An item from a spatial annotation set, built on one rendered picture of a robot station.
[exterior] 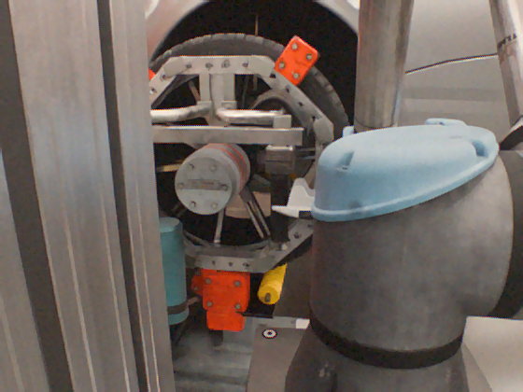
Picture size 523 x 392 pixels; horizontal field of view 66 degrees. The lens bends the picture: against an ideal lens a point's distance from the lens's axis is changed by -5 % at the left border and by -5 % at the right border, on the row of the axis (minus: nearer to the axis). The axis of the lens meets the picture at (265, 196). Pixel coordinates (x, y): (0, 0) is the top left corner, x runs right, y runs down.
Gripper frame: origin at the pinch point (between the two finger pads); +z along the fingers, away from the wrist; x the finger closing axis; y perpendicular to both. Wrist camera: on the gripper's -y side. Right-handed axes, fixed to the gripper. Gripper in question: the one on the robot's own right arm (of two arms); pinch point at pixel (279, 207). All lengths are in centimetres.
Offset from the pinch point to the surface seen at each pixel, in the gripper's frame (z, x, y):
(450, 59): -42, -46, 30
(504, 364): -83, -65, -83
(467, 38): -46, -46, 35
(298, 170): 0, -56, -6
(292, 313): 3, -94, -83
